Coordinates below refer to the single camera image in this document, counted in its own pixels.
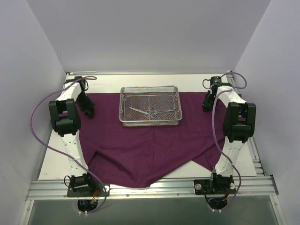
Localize purple cloth wrap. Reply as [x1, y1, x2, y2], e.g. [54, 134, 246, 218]
[80, 92, 226, 188]

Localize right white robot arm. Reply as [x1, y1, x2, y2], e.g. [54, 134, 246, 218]
[202, 83, 256, 178]

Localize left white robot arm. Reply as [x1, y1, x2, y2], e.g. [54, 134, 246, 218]
[48, 76, 95, 196]

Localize steel surgical scissors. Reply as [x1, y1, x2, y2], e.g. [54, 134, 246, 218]
[129, 107, 156, 118]

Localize metal mesh tray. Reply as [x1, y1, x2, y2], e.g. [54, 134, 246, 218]
[119, 86, 183, 127]

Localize steel forceps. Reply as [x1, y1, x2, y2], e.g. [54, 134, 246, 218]
[149, 110, 175, 118]

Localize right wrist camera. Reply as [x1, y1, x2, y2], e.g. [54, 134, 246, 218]
[202, 76, 222, 90]

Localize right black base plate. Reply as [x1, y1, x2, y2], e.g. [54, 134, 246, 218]
[194, 179, 236, 195]

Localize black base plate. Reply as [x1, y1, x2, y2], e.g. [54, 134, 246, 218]
[67, 182, 110, 197]
[194, 179, 236, 195]

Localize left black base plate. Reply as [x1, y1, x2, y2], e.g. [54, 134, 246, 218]
[67, 182, 110, 197]

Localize right side aluminium rail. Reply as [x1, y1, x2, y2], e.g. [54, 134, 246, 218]
[226, 71, 266, 176]

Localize aluminium rail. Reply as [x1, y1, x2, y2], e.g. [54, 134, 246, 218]
[26, 176, 278, 200]
[226, 71, 266, 176]

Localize front aluminium rail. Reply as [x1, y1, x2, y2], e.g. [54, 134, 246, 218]
[26, 176, 278, 200]

